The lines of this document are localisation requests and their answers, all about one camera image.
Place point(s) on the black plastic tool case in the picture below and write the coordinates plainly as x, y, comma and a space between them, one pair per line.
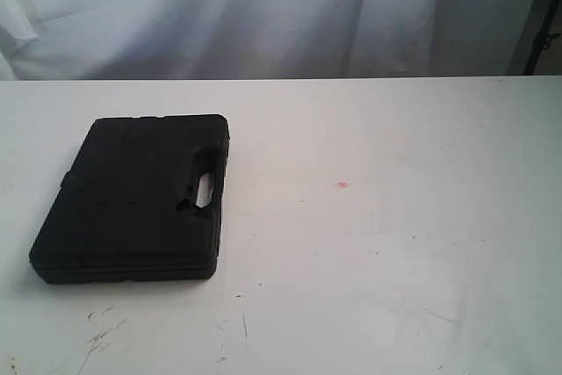
142, 201

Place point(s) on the black stand pole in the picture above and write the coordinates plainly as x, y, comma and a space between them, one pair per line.
545, 12

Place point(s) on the white backdrop curtain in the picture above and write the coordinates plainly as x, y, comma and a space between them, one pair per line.
248, 39

